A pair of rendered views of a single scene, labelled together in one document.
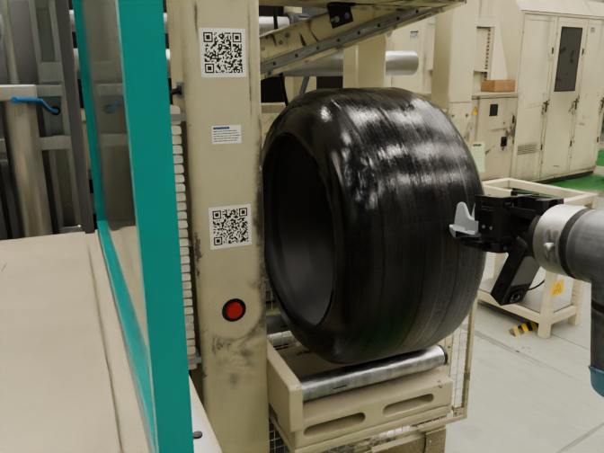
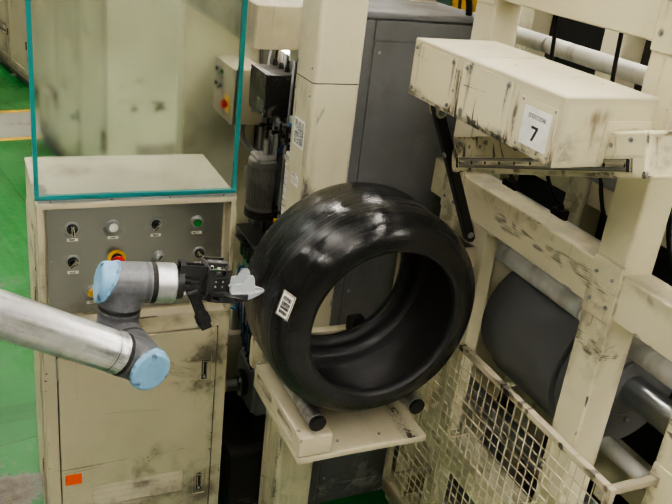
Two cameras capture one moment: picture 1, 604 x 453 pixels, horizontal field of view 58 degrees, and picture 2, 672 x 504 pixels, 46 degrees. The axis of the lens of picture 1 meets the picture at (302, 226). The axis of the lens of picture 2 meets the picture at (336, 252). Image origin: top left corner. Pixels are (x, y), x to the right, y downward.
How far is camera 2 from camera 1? 2.22 m
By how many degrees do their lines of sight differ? 81
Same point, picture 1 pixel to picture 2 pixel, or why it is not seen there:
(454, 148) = (298, 249)
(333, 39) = (510, 160)
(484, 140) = not seen: outside the picture
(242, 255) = not seen: hidden behind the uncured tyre
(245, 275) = not seen: hidden behind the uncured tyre
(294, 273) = (406, 334)
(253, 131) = (301, 184)
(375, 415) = (274, 406)
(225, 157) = (292, 192)
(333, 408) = (268, 378)
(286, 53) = (479, 157)
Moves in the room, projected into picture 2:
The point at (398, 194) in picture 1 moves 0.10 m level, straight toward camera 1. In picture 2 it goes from (260, 250) to (220, 243)
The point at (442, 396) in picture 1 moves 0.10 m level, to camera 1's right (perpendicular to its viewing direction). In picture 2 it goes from (295, 443) to (293, 469)
